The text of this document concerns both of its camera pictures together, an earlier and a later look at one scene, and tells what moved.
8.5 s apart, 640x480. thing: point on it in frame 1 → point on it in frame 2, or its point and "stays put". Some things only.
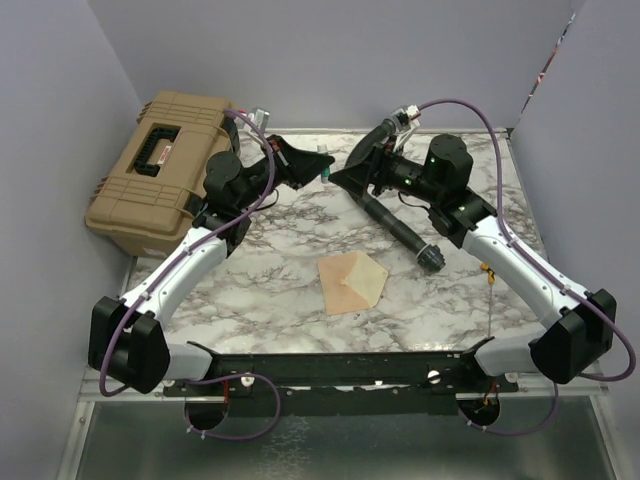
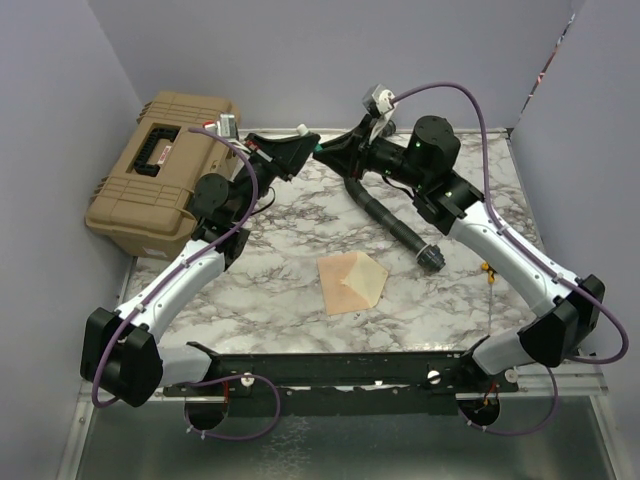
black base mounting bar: [344, 383] stays put
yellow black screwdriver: [491, 273] stays put
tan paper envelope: [351, 282] stays put
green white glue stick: [326, 173] → [303, 130]
